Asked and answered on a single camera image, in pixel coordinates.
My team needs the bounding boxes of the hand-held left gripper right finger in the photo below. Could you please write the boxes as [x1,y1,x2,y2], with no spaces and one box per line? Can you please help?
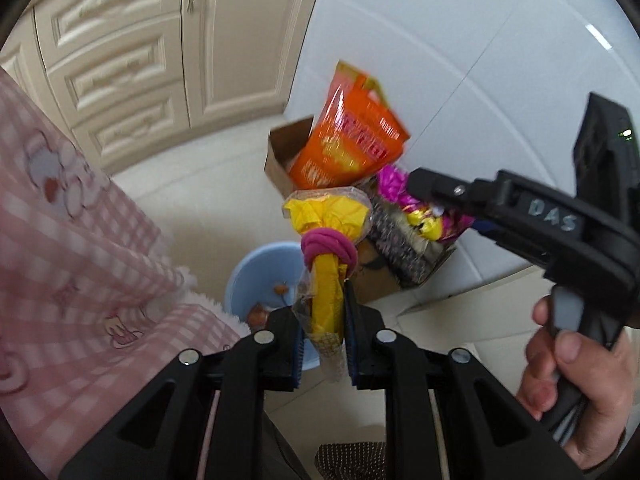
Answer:
[344,280,586,480]

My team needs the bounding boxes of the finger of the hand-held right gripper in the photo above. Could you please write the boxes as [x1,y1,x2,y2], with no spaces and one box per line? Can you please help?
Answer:
[406,166,504,234]

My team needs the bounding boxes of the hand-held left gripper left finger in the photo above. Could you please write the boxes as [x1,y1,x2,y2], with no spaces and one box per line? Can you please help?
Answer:
[57,307,306,480]

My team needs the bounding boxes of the magenta and yellow decorations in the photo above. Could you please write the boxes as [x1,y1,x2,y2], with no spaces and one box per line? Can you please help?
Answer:
[376,164,476,244]

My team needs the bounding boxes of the clear packet with yellow contents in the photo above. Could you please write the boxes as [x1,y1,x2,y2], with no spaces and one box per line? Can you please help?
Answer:
[283,186,373,386]

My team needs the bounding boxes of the blue plastic bucket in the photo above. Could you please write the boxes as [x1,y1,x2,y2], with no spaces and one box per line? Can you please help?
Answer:
[225,242,321,376]

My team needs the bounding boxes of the pink hair tie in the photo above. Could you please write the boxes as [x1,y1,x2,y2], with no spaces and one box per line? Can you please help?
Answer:
[301,227,359,275]

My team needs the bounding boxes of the person's right hand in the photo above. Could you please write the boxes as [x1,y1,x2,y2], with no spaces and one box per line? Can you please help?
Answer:
[515,295,638,473]

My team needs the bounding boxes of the black dotted bag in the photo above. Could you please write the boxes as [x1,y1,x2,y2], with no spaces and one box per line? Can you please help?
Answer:
[366,195,452,289]

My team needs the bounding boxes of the large orange bag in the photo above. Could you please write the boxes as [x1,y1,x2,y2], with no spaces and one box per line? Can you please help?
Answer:
[287,60,412,192]

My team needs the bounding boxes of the dark dotted cloth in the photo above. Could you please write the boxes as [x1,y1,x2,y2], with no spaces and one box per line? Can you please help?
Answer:
[315,441,389,480]

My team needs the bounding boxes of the brown cardboard box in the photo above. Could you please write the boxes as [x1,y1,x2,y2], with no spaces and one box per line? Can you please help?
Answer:
[265,115,458,306]

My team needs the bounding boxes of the pink checkered tablecloth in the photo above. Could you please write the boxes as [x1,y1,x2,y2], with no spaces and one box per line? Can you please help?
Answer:
[0,67,251,480]

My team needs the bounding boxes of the cream cabinet door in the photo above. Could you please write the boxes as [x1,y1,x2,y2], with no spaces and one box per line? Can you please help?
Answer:
[182,0,329,129]

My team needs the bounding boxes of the cream cabinet drawer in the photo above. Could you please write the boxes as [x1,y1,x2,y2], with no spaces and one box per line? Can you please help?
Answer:
[71,80,192,174]
[32,0,184,63]
[46,15,187,117]

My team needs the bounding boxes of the cream kitchen cabinet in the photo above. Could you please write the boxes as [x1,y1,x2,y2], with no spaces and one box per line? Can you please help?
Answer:
[0,0,332,176]

